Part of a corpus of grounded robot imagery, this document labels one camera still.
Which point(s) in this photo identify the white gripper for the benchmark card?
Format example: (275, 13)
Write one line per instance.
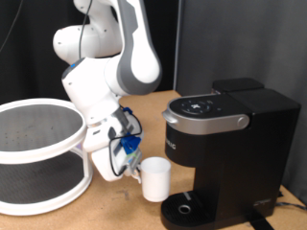
(102, 159)

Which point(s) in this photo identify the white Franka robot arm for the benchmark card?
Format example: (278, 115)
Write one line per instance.
(134, 64)

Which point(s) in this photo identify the black Keurig machine body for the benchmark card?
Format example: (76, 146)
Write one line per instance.
(243, 159)

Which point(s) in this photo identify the small grey tape strip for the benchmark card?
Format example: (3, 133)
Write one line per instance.
(187, 195)

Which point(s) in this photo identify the black slotted drip tray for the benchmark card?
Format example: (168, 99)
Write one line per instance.
(182, 209)

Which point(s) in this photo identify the white two-tier turntable shelf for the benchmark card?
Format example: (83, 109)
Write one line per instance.
(32, 137)

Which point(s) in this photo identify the black tape strip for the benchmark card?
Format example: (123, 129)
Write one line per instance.
(259, 222)

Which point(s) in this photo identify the black curtain backdrop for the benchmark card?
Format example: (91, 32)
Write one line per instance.
(28, 64)

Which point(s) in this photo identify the grey fabric partition panel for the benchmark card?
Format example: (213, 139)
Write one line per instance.
(224, 38)

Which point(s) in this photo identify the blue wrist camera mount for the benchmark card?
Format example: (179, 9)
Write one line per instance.
(129, 143)

